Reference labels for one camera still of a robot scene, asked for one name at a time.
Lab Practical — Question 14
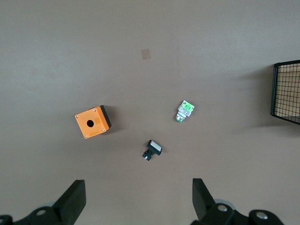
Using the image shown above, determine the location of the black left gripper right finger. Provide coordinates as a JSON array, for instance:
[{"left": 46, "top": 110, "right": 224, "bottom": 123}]
[{"left": 191, "top": 178, "right": 286, "bottom": 225}]

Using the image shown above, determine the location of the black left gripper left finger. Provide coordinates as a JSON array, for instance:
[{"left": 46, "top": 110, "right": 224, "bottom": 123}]
[{"left": 0, "top": 179, "right": 87, "bottom": 225}]

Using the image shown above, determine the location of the green push button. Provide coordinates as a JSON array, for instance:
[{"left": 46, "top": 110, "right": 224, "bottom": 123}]
[{"left": 174, "top": 100, "right": 195, "bottom": 122}]

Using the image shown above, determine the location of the small black clip block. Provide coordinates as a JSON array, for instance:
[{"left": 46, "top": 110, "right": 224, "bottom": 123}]
[{"left": 141, "top": 140, "right": 163, "bottom": 161}]

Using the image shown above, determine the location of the wooden board in basket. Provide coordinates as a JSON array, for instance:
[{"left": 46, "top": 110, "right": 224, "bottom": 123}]
[{"left": 275, "top": 64, "right": 300, "bottom": 118}]

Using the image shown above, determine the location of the orange button enclosure box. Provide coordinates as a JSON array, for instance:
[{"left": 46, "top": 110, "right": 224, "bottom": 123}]
[{"left": 75, "top": 105, "right": 112, "bottom": 140}]

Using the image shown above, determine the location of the black wire basket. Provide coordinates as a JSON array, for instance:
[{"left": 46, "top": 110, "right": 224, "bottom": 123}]
[{"left": 270, "top": 60, "right": 300, "bottom": 125}]

